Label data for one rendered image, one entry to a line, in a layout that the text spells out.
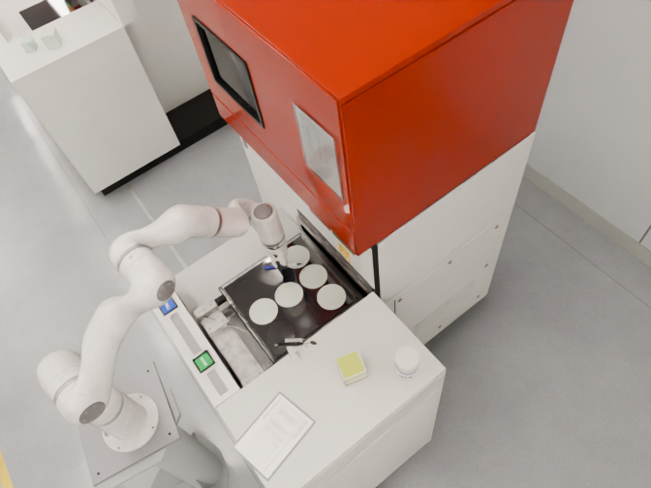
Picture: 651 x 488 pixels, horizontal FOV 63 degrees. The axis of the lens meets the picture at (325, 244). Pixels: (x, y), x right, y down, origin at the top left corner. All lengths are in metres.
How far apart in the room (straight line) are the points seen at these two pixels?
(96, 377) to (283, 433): 0.54
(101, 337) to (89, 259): 1.99
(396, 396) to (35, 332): 2.29
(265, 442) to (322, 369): 0.27
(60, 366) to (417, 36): 1.23
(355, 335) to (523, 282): 1.45
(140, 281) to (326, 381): 0.64
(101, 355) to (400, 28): 1.10
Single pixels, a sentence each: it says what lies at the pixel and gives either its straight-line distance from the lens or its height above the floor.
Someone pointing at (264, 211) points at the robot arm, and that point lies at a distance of 1.67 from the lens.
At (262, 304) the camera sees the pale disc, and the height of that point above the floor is 0.90.
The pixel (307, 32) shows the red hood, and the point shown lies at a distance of 1.28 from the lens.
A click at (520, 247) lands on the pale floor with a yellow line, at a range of 3.09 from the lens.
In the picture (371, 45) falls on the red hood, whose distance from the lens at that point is 1.22.
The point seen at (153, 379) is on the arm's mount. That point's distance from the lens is 1.98.
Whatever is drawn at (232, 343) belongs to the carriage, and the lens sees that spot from 1.88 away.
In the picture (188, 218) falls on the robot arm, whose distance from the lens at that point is 1.43.
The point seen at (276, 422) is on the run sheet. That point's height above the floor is 0.97.
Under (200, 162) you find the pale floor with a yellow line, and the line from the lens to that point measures 3.67.
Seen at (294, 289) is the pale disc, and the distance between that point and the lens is 1.89.
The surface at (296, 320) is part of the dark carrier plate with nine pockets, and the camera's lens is 1.84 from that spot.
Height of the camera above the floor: 2.54
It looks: 56 degrees down
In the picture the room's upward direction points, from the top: 12 degrees counter-clockwise
